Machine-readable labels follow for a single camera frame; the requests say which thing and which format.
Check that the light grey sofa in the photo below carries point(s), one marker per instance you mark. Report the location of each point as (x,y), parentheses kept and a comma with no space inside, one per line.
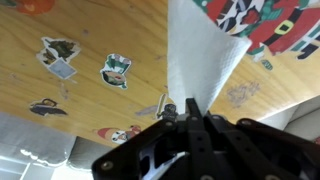
(33,140)

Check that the green white character sticker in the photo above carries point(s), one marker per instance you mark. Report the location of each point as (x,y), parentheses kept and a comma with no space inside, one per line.
(115,71)

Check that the Christmas Santa print cloth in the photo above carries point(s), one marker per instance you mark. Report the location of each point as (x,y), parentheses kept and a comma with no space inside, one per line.
(283,23)

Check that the dark brown figure sticker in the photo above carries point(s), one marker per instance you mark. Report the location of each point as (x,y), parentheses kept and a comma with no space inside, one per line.
(46,108)

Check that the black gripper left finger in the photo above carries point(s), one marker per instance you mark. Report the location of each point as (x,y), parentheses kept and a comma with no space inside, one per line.
(180,140)

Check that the dark tree house sticker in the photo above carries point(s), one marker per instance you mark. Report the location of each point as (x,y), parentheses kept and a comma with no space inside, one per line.
(60,56)

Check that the grey sword sticker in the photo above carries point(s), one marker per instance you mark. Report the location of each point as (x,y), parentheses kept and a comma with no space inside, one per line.
(146,111)

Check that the red Santa face sticker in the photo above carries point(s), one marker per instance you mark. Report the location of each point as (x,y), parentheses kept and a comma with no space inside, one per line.
(116,135)

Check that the small green sticker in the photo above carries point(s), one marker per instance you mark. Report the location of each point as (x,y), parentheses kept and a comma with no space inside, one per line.
(266,64)

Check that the light wooden table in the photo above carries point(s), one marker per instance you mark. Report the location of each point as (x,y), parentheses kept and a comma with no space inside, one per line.
(140,33)

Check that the white paper towel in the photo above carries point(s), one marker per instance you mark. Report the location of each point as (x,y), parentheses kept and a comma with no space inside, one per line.
(200,60)

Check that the faded grey sticker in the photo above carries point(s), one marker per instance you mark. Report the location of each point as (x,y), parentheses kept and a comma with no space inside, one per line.
(241,93)

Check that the orange round sticker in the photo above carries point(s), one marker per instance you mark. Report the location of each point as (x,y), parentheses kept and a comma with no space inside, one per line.
(35,6)

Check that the black ninja figure sticker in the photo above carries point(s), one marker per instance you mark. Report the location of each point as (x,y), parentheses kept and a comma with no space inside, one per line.
(168,111)

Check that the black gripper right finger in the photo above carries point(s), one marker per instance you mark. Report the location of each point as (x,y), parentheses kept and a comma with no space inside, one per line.
(260,150)

